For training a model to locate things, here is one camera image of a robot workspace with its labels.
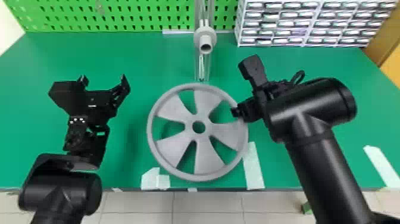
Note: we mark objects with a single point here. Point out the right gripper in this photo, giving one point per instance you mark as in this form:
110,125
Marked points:
254,108

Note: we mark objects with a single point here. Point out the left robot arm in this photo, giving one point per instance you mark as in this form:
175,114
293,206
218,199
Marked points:
59,190

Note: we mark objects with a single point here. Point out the grey wheel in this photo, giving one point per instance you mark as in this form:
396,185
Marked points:
175,109

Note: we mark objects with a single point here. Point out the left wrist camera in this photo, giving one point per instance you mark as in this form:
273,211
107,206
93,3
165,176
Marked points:
65,95

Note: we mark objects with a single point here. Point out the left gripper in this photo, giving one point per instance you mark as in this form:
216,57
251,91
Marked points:
98,108

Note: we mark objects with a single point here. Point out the metal stand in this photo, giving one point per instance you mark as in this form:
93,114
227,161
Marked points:
205,37

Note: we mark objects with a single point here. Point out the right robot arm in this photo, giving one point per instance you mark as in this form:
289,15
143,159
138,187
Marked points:
315,137

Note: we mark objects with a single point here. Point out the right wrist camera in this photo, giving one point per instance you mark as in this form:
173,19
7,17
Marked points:
253,70

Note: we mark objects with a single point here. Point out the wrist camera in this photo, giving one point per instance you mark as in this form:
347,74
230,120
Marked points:
65,95
253,70

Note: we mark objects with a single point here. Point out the white drawer cabinet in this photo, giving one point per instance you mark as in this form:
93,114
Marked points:
350,23
275,23

